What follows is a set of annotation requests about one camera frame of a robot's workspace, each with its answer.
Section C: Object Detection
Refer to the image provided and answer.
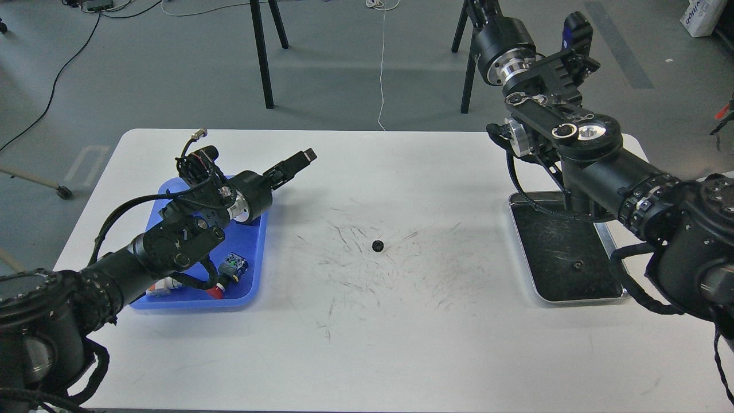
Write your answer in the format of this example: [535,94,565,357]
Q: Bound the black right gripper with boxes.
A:
[464,0,536,85]

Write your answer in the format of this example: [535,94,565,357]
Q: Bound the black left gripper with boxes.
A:
[228,148,317,224]

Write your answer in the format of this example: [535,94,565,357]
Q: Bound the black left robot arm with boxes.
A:
[1,129,317,412]

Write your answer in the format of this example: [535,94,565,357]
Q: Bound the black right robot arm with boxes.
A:
[452,1,733,345]

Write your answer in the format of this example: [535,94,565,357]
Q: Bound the black table legs right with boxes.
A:
[451,0,487,114]

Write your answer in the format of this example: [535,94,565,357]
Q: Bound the black table legs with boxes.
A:
[451,0,487,114]
[249,0,290,110]

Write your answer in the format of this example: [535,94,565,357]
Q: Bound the blue plastic tray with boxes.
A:
[131,203,267,311]

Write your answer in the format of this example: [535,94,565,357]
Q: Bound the red mushroom push button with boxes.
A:
[205,252,249,299]

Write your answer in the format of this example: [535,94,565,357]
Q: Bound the black table legs left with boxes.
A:
[249,0,290,110]

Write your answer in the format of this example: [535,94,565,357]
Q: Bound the orange green push button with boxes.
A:
[145,277,184,297]

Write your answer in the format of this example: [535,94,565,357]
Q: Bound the beige chair leg with caster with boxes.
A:
[1,164,73,200]

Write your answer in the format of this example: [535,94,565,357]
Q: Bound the silver metal tray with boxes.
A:
[508,193,630,306]

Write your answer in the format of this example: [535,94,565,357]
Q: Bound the grey backpack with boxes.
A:
[709,94,733,152]

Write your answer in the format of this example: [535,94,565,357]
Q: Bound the white cord on floor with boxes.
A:
[365,0,401,131]

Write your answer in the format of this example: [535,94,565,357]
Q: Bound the black cable on floor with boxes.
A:
[0,0,173,153]

